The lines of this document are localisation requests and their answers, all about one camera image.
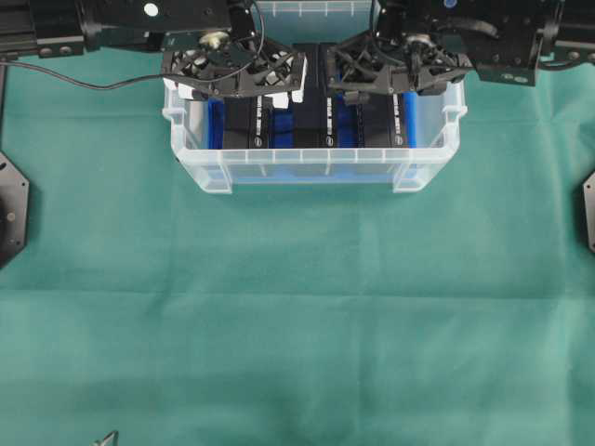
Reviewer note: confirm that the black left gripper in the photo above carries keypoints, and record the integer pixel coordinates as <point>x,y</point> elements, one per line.
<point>226,64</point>

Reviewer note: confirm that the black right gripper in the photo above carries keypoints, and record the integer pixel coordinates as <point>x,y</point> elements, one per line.
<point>365,66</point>

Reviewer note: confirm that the black realsense box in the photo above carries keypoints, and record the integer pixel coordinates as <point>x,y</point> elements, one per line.
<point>313,116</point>
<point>247,123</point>
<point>381,123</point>

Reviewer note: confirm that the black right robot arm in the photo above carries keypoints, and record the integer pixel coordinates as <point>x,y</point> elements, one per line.
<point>507,42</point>

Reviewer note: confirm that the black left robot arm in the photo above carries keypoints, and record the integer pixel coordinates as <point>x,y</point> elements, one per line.
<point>64,29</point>

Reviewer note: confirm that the clear plastic storage case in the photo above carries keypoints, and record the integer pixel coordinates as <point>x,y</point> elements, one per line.
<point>324,23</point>

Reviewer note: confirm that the blue cloth liner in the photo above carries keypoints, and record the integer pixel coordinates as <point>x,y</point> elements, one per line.
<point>326,170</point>

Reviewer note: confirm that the green table cloth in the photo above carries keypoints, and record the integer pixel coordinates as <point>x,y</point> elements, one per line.
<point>298,315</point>

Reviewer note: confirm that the small metal object bottom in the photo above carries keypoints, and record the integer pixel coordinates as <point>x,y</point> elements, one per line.
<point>111,439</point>

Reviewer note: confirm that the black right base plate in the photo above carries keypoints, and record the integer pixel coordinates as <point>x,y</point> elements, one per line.
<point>589,204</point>

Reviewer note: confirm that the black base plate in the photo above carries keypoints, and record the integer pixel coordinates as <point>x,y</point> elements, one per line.
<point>589,204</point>
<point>14,210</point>

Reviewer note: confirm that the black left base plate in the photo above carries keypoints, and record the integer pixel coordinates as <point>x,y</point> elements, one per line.
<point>14,210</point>

